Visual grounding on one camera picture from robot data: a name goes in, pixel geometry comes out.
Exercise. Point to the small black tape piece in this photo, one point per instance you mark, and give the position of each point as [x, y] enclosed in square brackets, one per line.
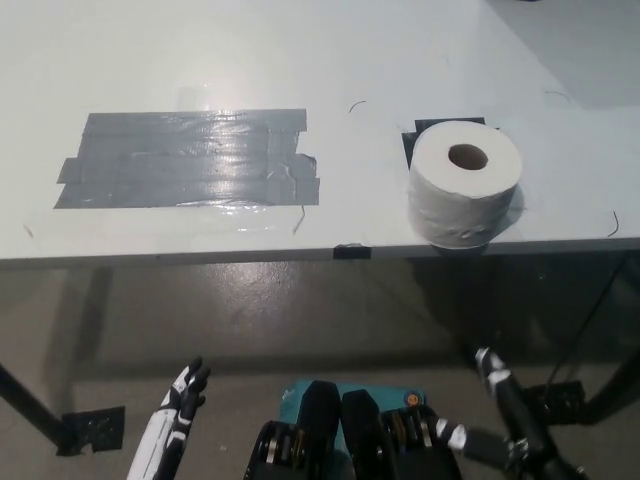
[351, 252]

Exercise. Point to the black metal table leg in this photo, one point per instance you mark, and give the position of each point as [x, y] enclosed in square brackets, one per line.
[30, 400]
[617, 395]

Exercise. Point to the white toilet paper roll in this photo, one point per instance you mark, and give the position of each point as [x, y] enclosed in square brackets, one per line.
[450, 200]

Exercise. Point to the black tape square patch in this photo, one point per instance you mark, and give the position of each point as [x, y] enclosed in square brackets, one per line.
[425, 125]

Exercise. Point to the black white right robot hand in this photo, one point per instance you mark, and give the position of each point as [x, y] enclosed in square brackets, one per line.
[520, 415]

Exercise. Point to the grey duct tape patch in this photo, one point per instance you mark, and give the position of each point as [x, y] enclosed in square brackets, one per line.
[175, 160]

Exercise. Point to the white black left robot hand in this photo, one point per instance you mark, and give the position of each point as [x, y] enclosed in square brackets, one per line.
[167, 425]

